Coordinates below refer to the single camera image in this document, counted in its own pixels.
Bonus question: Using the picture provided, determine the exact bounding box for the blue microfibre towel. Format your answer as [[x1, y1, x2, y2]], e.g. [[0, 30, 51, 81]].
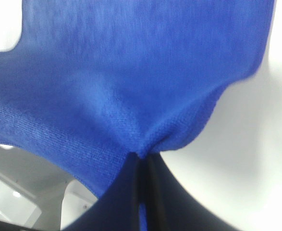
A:
[[0, 0, 274, 231]]

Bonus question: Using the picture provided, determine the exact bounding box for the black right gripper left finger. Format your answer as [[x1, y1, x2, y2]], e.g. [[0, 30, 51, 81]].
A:
[[65, 153, 140, 231]]

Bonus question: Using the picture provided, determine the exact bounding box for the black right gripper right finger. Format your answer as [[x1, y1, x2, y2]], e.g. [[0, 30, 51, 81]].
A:
[[145, 154, 232, 231]]

